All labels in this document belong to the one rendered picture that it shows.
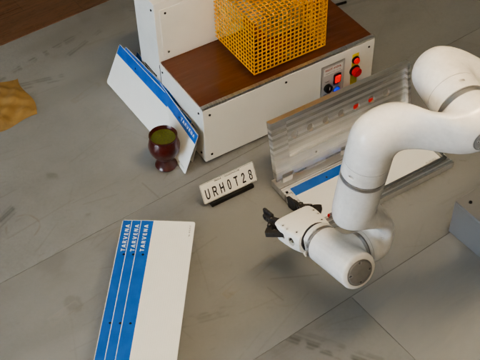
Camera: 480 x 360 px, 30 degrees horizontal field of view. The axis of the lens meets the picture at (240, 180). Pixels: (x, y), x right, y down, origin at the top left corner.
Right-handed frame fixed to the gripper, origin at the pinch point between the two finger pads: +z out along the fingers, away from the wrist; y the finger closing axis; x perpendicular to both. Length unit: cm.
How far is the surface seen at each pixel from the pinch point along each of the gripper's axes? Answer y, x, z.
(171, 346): -38.3, -8.8, -14.6
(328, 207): 16.8, -11.5, 7.5
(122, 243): -34.5, 0.3, 15.2
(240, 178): 2.7, -4.0, 25.5
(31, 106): -32, 11, 83
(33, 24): -16, 21, 119
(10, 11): -20, 25, 129
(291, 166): 14.5, -3.1, 19.1
